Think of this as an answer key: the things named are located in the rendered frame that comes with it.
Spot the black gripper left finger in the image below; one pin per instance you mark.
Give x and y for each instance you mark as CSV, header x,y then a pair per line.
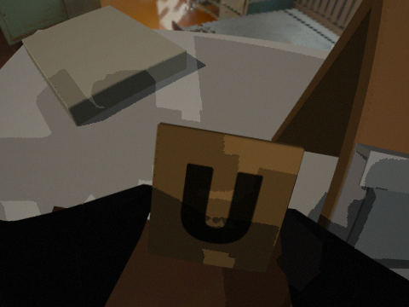
x,y
73,257

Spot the beige rectangular block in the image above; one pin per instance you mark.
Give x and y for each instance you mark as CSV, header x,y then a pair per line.
x,y
101,58

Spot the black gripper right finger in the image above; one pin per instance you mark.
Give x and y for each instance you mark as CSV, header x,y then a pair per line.
x,y
324,271

